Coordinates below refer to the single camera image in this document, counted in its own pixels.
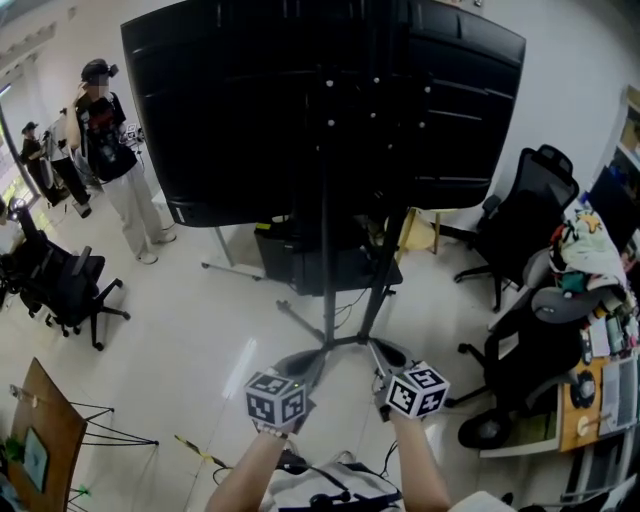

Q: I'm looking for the yellow black striped tape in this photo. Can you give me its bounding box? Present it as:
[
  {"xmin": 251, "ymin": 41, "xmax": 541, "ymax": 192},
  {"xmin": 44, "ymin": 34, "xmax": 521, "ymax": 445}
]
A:
[{"xmin": 173, "ymin": 433, "xmax": 234, "ymax": 471}]

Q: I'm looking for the patterned white cloth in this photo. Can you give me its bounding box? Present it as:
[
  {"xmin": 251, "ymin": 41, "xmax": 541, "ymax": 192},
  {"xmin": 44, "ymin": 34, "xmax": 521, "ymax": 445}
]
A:
[{"xmin": 549, "ymin": 208, "xmax": 629, "ymax": 291}]

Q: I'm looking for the black round waste bin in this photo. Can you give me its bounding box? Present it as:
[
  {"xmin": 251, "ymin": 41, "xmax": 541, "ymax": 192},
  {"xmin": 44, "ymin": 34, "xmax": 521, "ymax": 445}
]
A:
[{"xmin": 457, "ymin": 413, "xmax": 515, "ymax": 450}]

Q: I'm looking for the small green plant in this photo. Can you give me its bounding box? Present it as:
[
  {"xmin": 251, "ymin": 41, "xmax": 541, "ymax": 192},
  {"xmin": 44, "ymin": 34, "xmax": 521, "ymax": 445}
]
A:
[{"xmin": 0, "ymin": 434, "xmax": 26, "ymax": 466}]

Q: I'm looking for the brown wooden board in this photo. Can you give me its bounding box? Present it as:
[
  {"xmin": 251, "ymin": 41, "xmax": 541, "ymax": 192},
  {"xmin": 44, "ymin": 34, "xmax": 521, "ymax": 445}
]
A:
[{"xmin": 7, "ymin": 357, "xmax": 89, "ymax": 512}]

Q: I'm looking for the yellow round side table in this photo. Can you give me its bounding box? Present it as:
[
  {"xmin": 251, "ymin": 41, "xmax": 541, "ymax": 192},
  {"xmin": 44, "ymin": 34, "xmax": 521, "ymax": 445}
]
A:
[{"xmin": 397, "ymin": 207, "xmax": 454, "ymax": 255}]

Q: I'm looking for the silver laptop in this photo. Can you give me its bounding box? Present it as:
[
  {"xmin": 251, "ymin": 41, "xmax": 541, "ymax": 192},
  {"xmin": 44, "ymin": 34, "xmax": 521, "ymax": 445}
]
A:
[{"xmin": 597, "ymin": 354, "xmax": 640, "ymax": 437}]

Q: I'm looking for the framed picture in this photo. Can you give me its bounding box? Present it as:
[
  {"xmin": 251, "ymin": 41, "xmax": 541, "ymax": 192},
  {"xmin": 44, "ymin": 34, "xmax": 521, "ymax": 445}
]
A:
[{"xmin": 22, "ymin": 425, "xmax": 50, "ymax": 494}]

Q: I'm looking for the black cabinet box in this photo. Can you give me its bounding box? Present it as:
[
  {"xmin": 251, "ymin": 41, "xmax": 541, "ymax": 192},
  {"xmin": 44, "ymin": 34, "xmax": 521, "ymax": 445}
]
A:
[{"xmin": 253, "ymin": 219, "xmax": 326, "ymax": 296}]

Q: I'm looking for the black chest harness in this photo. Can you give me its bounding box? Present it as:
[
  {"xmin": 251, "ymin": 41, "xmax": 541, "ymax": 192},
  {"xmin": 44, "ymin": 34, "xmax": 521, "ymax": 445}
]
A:
[{"xmin": 279, "ymin": 449, "xmax": 404, "ymax": 512}]

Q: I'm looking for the black mesh office chair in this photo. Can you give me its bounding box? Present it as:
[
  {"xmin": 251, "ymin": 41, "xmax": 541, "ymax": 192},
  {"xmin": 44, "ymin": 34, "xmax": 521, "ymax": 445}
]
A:
[{"xmin": 453, "ymin": 144, "xmax": 581, "ymax": 314}]

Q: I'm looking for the black computer monitor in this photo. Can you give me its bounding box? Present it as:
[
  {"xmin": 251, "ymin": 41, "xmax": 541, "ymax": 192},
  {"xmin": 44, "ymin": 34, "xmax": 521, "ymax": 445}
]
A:
[{"xmin": 585, "ymin": 164, "xmax": 640, "ymax": 254}]

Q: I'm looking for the person's right forearm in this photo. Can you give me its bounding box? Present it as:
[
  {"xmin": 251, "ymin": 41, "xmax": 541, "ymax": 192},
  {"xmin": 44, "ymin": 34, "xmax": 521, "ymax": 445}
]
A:
[{"xmin": 388, "ymin": 415, "xmax": 453, "ymax": 511}]

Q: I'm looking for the person's left forearm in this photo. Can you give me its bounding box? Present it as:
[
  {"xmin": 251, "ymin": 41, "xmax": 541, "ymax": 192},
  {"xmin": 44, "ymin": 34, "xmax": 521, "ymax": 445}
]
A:
[{"xmin": 203, "ymin": 430, "xmax": 294, "ymax": 512}]

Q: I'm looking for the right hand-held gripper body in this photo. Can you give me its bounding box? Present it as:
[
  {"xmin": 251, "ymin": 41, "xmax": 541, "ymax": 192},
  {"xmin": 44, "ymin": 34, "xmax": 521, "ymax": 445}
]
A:
[{"xmin": 373, "ymin": 360, "xmax": 451, "ymax": 423}]

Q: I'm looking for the black round desk gadget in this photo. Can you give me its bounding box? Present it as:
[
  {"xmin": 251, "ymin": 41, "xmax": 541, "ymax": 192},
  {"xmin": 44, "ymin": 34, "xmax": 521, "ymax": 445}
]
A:
[{"xmin": 569, "ymin": 372, "xmax": 597, "ymax": 410}]

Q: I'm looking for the wooden desk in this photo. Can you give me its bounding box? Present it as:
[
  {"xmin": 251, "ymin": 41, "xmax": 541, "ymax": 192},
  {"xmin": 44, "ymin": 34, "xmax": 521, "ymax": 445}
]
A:
[{"xmin": 557, "ymin": 354, "xmax": 640, "ymax": 454}]

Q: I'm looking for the black television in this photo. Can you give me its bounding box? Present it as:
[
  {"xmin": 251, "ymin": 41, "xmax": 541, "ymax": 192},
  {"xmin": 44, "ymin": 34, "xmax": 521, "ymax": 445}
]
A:
[{"xmin": 119, "ymin": 0, "xmax": 527, "ymax": 229}]

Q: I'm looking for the white table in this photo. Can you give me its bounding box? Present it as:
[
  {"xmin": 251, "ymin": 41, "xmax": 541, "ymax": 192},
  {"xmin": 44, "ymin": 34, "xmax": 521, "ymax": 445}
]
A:
[{"xmin": 149, "ymin": 192, "xmax": 264, "ymax": 281}]

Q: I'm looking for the grey and black office chair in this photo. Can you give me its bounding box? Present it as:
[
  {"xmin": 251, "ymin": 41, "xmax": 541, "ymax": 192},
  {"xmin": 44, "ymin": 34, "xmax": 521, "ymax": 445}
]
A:
[{"xmin": 457, "ymin": 247, "xmax": 629, "ymax": 436}]

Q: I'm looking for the white shelf unit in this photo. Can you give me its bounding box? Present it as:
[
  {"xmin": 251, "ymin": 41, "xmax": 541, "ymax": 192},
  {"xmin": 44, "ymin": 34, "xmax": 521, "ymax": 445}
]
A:
[{"xmin": 612, "ymin": 84, "xmax": 640, "ymax": 171}]

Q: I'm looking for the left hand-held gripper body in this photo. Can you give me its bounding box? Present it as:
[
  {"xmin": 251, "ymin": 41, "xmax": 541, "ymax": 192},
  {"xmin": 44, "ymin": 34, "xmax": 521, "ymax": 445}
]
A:
[{"xmin": 243, "ymin": 368, "xmax": 317, "ymax": 436}]

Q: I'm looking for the black metal TV stand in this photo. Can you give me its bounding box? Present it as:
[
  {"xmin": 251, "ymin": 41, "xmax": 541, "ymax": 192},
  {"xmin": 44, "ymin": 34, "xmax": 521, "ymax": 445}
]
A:
[{"xmin": 276, "ymin": 0, "xmax": 419, "ymax": 369}]

